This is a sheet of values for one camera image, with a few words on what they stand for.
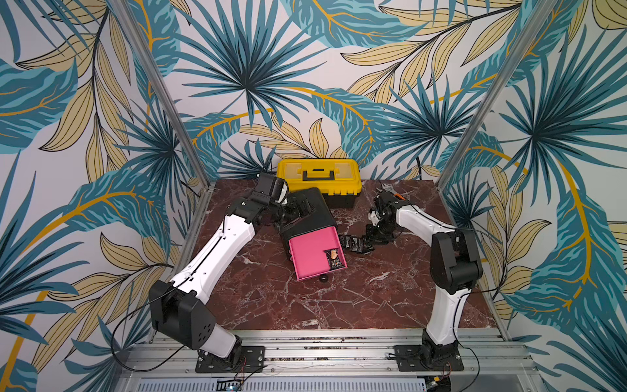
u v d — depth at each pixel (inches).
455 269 20.8
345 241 38.4
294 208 26.8
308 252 32.9
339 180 38.7
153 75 31.5
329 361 29.5
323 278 31.0
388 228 32.0
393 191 46.1
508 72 31.6
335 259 32.1
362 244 38.5
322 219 34.7
